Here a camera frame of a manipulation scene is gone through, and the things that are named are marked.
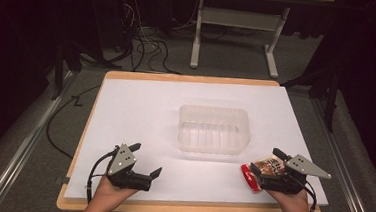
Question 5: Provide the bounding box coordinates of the black floor cable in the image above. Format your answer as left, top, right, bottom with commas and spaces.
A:
44, 80, 102, 163

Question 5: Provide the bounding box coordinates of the white board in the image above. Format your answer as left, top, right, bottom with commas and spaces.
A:
63, 71, 337, 212

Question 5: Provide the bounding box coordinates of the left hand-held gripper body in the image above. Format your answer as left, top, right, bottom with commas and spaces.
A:
104, 142, 156, 193

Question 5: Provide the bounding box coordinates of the clear plastic container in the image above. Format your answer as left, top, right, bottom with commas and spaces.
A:
176, 103, 254, 157

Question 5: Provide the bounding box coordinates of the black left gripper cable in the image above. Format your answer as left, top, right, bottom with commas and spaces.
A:
84, 148, 120, 206

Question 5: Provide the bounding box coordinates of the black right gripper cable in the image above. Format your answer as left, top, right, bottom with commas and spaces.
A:
301, 179, 320, 212

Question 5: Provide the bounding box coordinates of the black stand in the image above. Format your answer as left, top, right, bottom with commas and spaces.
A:
49, 38, 85, 103
277, 63, 343, 134

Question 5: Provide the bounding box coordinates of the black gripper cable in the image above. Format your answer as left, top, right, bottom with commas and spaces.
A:
301, 179, 320, 212
84, 148, 120, 206

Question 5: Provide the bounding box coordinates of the white metal desk frame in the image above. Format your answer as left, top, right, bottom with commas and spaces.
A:
188, 0, 291, 81

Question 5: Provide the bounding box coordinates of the metal floor rail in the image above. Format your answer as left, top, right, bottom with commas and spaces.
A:
0, 66, 76, 212
303, 97, 376, 212

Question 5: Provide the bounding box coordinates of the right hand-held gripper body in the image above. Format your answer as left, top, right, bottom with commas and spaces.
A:
258, 151, 334, 198

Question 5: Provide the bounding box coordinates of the person's right hand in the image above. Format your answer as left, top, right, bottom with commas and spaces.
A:
263, 187, 313, 212

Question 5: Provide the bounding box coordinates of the person's left hand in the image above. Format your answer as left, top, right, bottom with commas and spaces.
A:
91, 175, 141, 212

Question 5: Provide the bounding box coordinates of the tangle of cables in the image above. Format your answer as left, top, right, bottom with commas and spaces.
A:
111, 0, 187, 75

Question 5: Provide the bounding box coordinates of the red and brown snack packet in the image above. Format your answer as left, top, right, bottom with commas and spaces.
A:
238, 152, 289, 195

